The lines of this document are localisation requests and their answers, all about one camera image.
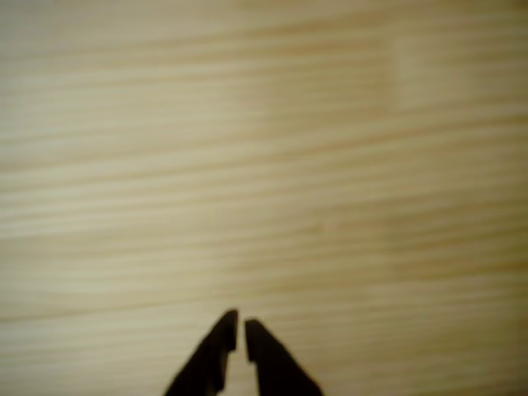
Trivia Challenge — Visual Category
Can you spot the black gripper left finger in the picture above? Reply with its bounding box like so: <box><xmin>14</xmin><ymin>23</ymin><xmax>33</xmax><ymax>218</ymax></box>
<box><xmin>163</xmin><ymin>309</ymin><xmax>239</xmax><ymax>396</ymax></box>

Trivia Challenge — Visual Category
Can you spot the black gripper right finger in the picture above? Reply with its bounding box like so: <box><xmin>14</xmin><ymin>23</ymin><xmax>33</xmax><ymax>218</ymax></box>
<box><xmin>244</xmin><ymin>317</ymin><xmax>323</xmax><ymax>396</ymax></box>

